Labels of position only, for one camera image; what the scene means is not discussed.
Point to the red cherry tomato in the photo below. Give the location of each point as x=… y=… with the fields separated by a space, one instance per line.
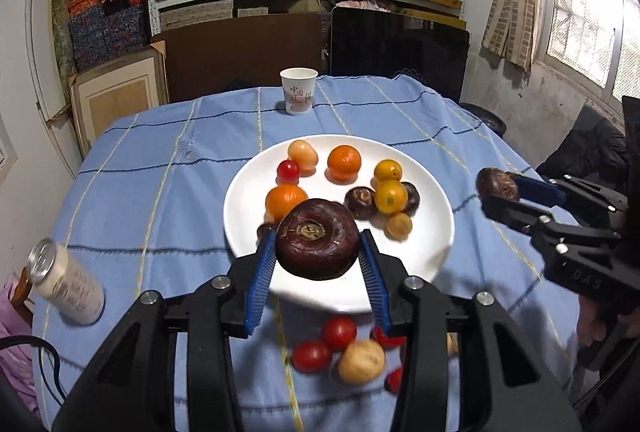
x=394 y=379
x=311 y=356
x=288 y=170
x=339 y=332
x=387 y=338

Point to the blue checked tablecloth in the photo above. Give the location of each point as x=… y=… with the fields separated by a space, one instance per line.
x=165 y=212

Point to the wooden chair part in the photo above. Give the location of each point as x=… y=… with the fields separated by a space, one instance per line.
x=20 y=289

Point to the green marbled panel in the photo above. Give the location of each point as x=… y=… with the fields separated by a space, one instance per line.
x=62 y=32

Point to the brown board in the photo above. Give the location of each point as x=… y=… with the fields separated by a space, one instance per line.
x=240 y=57

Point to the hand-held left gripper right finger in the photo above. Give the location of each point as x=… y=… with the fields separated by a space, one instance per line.
x=376 y=284

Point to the yellow-orange tangerine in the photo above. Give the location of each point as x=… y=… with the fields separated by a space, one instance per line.
x=390 y=197

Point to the black panel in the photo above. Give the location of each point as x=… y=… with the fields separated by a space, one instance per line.
x=400 y=52

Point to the black round object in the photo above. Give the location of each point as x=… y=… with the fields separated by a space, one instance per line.
x=485 y=120

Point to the dark jacket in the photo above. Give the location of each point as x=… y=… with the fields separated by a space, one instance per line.
x=590 y=147

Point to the small yellow potato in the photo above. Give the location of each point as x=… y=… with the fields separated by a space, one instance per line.
x=361 y=360

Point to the large orange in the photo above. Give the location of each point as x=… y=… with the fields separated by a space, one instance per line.
x=282 y=199

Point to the purple cloth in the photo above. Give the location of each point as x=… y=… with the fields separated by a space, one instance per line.
x=17 y=352

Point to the small tan longan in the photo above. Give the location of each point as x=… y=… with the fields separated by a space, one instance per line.
x=398 y=226

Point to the dark purple plum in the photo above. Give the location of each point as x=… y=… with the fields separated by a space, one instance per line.
x=412 y=197

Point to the white drink can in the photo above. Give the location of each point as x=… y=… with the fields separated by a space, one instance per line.
x=70 y=284

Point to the small yellow tangerine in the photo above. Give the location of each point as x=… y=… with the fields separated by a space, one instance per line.
x=387 y=170

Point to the white paper cup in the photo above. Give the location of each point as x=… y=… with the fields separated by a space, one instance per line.
x=298 y=92

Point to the small dark brown water chestnut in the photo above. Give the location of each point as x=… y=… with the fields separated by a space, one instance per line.
x=360 y=202

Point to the pale blushed peach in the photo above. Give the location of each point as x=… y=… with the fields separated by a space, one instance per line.
x=302 y=153

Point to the bright window with white frame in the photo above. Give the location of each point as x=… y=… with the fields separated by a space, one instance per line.
x=585 y=12

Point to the framed picture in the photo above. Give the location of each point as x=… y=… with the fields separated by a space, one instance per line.
x=120 y=97

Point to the white leaning panel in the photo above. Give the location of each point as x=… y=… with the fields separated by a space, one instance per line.
x=42 y=62

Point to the person's right hand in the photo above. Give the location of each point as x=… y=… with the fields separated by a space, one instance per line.
x=590 y=324

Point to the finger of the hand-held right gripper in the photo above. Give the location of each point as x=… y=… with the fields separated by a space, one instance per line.
x=510 y=212
x=540 y=192

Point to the stack of blue patterned boxes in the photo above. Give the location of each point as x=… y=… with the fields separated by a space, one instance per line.
x=107 y=30

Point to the small orange tangerine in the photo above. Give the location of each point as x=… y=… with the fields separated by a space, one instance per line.
x=344 y=162

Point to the large dark brown water chestnut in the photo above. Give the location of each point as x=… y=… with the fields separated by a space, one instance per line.
x=495 y=182
x=317 y=242

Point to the white plate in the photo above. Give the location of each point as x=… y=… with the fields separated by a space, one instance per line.
x=430 y=242

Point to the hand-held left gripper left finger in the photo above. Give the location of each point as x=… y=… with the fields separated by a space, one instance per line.
x=261 y=284

